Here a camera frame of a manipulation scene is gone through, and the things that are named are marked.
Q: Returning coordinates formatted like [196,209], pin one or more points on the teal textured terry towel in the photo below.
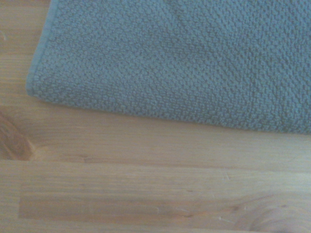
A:
[175,63]

